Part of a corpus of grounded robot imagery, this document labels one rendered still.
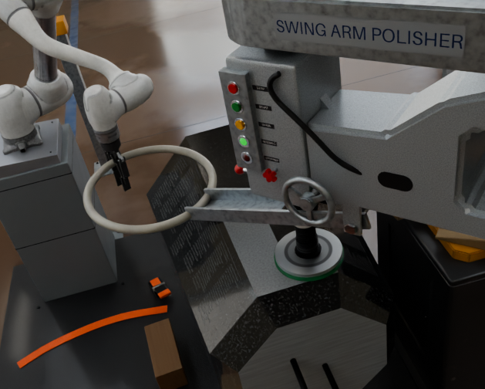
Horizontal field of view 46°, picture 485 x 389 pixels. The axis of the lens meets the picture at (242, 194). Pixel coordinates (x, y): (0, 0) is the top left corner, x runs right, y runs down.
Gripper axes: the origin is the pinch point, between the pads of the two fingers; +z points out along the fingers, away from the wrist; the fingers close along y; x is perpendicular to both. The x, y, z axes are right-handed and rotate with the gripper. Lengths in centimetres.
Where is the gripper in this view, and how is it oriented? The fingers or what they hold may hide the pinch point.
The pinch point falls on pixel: (122, 180)
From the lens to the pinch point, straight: 234.0
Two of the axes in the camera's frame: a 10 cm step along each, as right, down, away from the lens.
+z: 1.2, 7.7, 6.2
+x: 7.4, -4.8, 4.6
